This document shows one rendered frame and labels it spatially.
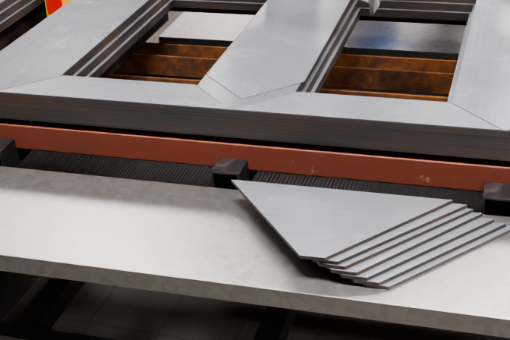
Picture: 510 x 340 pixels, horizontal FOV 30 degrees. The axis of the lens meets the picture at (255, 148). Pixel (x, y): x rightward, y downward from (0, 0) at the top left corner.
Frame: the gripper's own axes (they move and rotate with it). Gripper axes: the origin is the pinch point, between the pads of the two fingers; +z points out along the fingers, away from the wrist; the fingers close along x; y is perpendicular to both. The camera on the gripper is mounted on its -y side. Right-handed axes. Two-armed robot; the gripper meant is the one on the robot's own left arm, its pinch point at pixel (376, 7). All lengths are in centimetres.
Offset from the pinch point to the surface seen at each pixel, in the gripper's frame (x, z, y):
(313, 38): 2.2, 6.1, 11.9
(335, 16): -11.0, 6.0, 10.6
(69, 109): 37, 9, 48
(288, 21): -6.3, 6.1, 19.4
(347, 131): 36.6, 8.9, -2.2
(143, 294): -22, 93, 67
